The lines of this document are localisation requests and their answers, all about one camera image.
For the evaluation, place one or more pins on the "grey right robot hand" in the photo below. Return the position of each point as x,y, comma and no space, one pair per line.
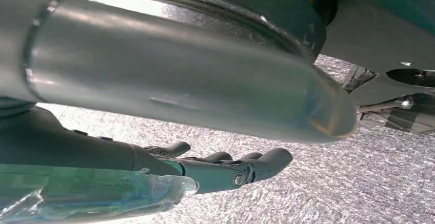
170,80

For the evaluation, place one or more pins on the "clear plastic film wrap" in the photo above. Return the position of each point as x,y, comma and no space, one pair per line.
85,192

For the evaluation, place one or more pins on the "right arm ribbed grey sleeve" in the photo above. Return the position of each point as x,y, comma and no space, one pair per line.
13,107

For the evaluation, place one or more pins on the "robot foot metal linkage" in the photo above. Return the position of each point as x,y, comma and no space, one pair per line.
401,113

